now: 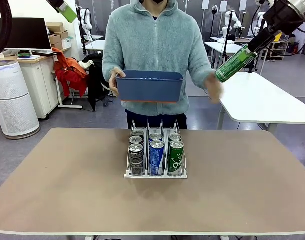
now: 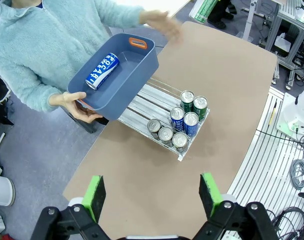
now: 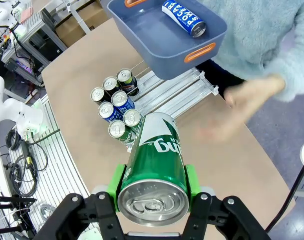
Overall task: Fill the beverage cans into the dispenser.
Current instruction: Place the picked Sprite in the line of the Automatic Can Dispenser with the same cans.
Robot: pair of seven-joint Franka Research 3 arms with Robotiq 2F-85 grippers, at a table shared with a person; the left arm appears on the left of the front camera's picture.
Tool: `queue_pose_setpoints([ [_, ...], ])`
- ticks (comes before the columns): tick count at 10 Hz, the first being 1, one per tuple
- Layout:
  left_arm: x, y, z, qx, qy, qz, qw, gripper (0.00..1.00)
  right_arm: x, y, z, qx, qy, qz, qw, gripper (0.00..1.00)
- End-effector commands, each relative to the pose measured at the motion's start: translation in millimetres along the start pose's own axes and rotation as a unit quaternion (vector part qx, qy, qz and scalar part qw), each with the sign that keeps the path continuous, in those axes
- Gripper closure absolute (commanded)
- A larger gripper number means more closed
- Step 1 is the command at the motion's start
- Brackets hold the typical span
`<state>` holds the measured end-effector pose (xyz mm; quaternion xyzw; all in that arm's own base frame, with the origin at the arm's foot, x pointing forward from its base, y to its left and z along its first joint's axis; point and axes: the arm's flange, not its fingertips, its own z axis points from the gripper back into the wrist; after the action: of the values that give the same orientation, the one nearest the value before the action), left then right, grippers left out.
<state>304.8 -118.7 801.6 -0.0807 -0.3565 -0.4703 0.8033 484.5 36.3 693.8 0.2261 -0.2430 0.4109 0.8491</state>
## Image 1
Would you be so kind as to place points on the person's right forearm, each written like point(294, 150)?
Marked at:
point(108, 67)

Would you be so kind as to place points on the white background table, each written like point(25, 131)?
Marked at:
point(232, 48)
point(97, 45)

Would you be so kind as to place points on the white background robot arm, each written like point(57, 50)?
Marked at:
point(228, 20)
point(260, 17)
point(86, 22)

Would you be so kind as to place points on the red fire extinguisher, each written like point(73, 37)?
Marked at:
point(295, 48)

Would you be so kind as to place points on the large white table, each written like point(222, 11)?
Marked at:
point(267, 100)

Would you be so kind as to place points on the white clear can dispenser rack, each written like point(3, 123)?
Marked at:
point(154, 176)

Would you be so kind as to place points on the person's left hand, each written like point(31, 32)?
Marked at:
point(213, 90)

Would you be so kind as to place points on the small white box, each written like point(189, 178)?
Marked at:
point(66, 44)

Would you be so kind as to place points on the white air purifier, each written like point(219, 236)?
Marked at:
point(14, 100)

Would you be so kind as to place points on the white paper sheet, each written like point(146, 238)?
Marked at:
point(205, 4)
point(223, 6)
point(243, 5)

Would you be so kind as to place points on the blue Pocari Sweat can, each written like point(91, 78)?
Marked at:
point(156, 157)
point(155, 137)

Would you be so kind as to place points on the person in teal fleece jacket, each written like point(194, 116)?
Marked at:
point(152, 42)

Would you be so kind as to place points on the wooden shelf table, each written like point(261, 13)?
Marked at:
point(280, 51)

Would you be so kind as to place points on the white desk cabinet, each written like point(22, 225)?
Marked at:
point(34, 82)

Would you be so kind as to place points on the green Chilsung cider can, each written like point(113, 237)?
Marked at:
point(232, 65)
point(174, 137)
point(176, 157)

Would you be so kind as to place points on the person's right hand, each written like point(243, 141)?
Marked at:
point(113, 82)

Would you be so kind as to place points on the orange jacket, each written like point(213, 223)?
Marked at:
point(67, 70)

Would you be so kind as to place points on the black coat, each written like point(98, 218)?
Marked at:
point(94, 82)

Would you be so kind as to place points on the person's left forearm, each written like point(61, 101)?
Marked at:
point(201, 72)

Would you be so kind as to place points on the green bowl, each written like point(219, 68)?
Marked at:
point(24, 55)

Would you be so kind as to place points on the cardboard box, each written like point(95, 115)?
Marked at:
point(64, 35)
point(54, 27)
point(54, 39)

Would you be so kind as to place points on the blue plastic bin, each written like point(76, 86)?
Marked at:
point(149, 90)

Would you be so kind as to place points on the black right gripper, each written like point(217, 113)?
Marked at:
point(282, 17)

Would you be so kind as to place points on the yellow plastic crate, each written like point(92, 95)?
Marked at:
point(279, 37)

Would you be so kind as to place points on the black computer monitor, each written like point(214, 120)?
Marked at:
point(27, 33)

